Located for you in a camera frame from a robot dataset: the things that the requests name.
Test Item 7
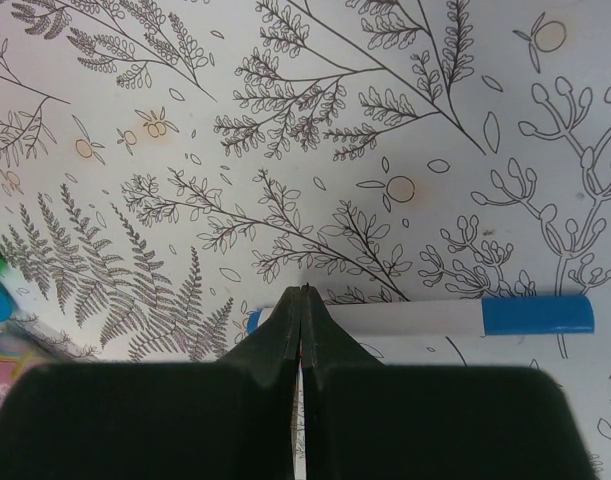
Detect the white pen blue cap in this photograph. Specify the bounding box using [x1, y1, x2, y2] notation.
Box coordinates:
[245, 294, 596, 339]

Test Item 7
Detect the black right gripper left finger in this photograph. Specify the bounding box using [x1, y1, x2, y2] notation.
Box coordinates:
[0, 287, 301, 479]

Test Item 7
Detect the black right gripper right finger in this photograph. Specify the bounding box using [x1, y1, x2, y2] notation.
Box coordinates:
[300, 287, 595, 479]

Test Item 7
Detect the pink clear pencil case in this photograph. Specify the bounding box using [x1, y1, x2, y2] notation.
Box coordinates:
[0, 316, 98, 408]

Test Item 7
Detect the floral patterned table mat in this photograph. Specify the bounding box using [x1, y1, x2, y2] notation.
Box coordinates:
[0, 1, 611, 479]

